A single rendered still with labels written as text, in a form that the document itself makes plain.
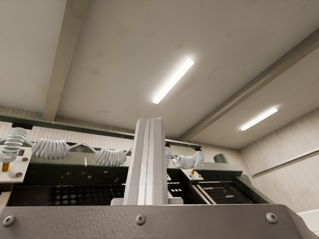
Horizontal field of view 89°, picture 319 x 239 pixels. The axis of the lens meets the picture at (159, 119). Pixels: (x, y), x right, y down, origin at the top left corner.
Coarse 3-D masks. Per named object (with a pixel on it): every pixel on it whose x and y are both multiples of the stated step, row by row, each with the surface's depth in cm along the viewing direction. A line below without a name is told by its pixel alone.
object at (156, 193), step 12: (156, 120) 11; (156, 132) 10; (156, 144) 9; (156, 156) 8; (156, 168) 8; (156, 180) 7; (156, 192) 7; (156, 204) 6; (168, 204) 6; (180, 204) 7
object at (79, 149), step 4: (4, 140) 95; (0, 144) 93; (4, 144) 94; (24, 144) 99; (28, 144) 100; (56, 148) 108; (72, 148) 113; (76, 148) 115; (80, 148) 116; (84, 148) 118; (88, 148) 120; (96, 148) 123; (100, 148) 125; (84, 152) 116; (88, 152) 118; (92, 152) 120; (124, 152) 135; (128, 152) 137; (172, 156) 163; (176, 156) 166
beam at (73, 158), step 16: (32, 160) 58; (48, 160) 61; (64, 160) 64; (80, 160) 67; (128, 160) 81; (32, 176) 58; (48, 176) 61; (64, 176) 63; (80, 176) 67; (96, 176) 70; (112, 176) 74; (176, 176) 95; (208, 176) 110; (224, 176) 120
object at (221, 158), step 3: (216, 156) 475; (219, 156) 471; (222, 156) 470; (225, 156) 475; (216, 159) 473; (219, 159) 468; (222, 159) 465; (225, 159) 466; (216, 162) 472; (219, 162) 465; (222, 162) 461; (225, 162) 460; (228, 162) 468; (243, 174) 418; (243, 177) 414; (246, 177) 412; (246, 180) 408; (249, 180) 423; (249, 183) 404
